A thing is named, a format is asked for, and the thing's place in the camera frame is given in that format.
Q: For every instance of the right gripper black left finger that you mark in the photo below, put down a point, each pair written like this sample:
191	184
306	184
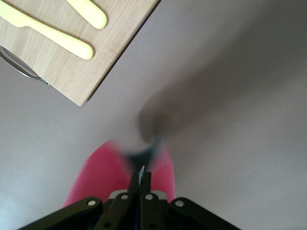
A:
120	208

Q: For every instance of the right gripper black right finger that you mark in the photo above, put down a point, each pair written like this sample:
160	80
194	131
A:
149	208

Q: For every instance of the pink cloth with grey backing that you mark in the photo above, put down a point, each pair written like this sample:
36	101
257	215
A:
100	172

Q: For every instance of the wooden cutting board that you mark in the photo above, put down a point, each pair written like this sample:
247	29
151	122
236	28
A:
72	72

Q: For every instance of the yellow plastic knife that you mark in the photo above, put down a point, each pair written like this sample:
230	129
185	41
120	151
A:
60	39

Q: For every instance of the yellow plastic fork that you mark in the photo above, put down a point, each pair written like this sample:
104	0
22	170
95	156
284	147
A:
93	14

